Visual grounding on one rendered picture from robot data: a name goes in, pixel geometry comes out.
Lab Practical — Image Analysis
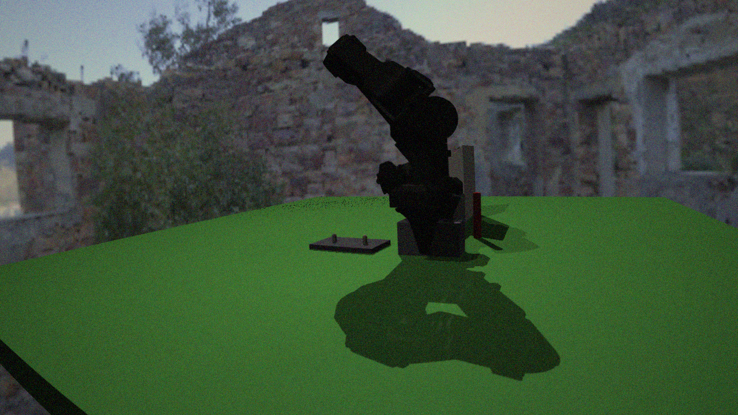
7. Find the red peg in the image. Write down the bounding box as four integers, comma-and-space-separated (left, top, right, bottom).
473, 193, 481, 238

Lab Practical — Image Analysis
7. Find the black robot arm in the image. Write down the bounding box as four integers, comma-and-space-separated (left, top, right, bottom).
323, 34, 458, 194

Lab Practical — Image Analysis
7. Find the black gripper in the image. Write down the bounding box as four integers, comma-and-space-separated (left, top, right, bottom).
389, 143, 463, 255

